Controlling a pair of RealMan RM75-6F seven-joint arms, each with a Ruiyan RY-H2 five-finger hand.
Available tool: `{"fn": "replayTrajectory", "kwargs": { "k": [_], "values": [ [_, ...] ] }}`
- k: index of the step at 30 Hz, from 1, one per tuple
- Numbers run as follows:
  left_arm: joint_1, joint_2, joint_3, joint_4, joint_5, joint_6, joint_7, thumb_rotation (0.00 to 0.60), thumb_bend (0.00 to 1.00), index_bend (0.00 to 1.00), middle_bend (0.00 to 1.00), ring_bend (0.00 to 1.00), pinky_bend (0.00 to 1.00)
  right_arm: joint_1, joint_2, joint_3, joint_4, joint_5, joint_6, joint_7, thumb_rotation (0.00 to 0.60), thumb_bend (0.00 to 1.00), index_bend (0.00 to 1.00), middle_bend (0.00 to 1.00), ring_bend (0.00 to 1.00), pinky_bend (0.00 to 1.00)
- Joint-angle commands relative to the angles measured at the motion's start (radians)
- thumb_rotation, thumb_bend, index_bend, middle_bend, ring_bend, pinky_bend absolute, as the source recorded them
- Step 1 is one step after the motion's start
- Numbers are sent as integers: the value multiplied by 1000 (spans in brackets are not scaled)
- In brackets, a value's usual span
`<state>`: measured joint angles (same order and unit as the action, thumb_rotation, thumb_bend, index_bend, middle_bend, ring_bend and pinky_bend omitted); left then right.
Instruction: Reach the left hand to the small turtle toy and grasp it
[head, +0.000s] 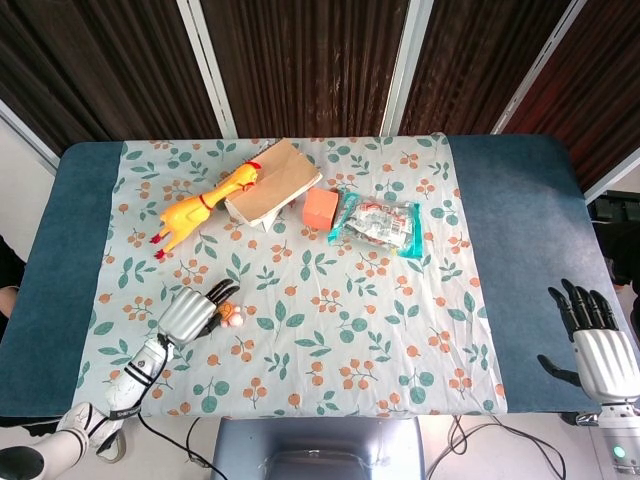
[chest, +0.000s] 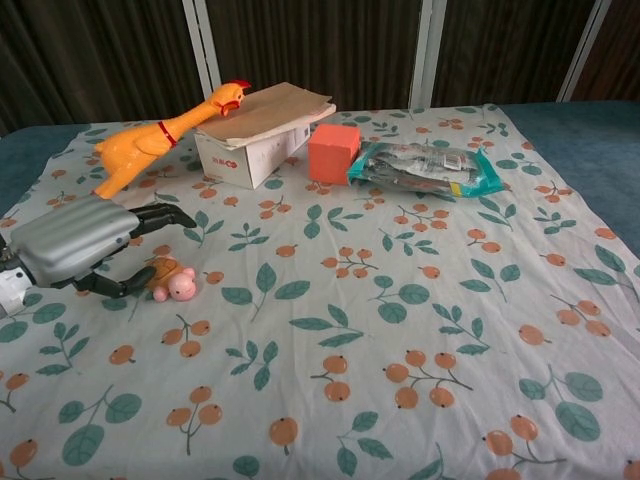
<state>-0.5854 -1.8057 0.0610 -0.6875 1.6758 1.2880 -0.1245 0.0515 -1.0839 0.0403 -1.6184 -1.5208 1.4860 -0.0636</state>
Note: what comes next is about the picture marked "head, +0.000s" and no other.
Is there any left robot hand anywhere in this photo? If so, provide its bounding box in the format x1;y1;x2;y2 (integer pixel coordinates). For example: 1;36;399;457
157;278;240;347

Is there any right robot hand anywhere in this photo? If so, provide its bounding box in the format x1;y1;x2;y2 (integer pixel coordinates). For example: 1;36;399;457
537;278;640;404

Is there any small orange turtle toy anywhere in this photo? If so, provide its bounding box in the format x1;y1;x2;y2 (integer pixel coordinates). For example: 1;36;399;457
216;302;245;329

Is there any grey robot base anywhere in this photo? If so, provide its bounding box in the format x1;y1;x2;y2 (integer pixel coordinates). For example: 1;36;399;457
209;416;428;480

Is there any yellow rubber chicken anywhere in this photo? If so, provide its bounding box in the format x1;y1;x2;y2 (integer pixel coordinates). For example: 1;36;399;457
150;160;263;261

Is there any floral patterned tablecloth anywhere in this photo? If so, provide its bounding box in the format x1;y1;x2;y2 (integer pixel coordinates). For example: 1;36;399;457
71;132;508;419

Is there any blue table mat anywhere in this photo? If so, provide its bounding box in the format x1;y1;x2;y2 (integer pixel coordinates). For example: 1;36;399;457
0;134;630;419

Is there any brown cardboard box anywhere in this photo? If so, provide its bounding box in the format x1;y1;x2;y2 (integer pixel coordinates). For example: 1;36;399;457
223;138;324;234

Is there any orange cube block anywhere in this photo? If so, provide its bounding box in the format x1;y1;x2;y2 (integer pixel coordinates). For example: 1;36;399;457
302;187;341;231

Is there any clear teal snack packet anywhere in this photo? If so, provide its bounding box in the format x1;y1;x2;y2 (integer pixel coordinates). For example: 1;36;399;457
327;190;424;261

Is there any black floor cable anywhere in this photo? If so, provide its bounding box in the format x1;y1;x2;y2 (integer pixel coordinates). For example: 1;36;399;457
427;414;569;480
185;418;215;469

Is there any white folding screen frame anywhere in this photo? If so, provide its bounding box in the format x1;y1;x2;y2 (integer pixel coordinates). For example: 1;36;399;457
0;0;640;201

